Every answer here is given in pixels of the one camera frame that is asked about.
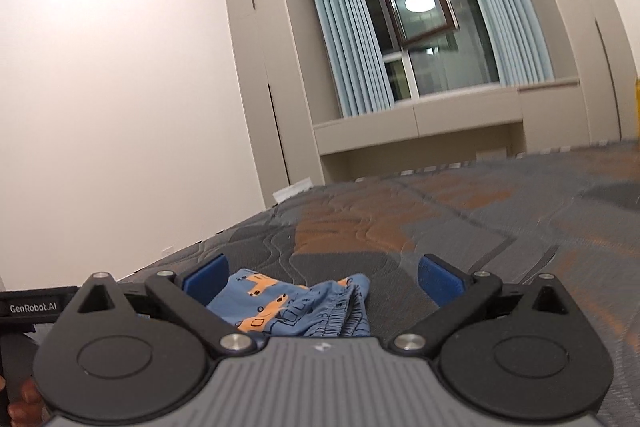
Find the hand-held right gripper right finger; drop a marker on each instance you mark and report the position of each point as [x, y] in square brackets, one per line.
[440, 279]

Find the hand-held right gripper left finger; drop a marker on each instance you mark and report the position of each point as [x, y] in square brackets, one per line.
[207, 279]

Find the blue printed pants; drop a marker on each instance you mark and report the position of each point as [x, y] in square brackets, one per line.
[295, 307]

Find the person's left hand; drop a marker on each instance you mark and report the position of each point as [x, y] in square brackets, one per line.
[22, 407]

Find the grey and orange quilted mattress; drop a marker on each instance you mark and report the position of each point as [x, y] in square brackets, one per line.
[500, 227]

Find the white box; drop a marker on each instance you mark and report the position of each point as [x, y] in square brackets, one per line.
[292, 191]

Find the beige window bench cabinet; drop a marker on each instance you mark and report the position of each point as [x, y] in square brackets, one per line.
[425, 117]

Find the beige built-in wardrobe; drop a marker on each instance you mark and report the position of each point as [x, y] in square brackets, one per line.
[270, 82]
[575, 32]

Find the yellow printed object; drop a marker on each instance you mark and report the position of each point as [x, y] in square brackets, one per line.
[637, 112]

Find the light blue curtain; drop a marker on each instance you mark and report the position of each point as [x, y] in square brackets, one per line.
[500, 2]
[350, 37]

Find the white wall plate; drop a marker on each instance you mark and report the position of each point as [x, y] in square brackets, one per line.
[167, 250]

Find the window with brown frame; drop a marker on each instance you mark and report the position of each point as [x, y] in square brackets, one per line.
[430, 27]

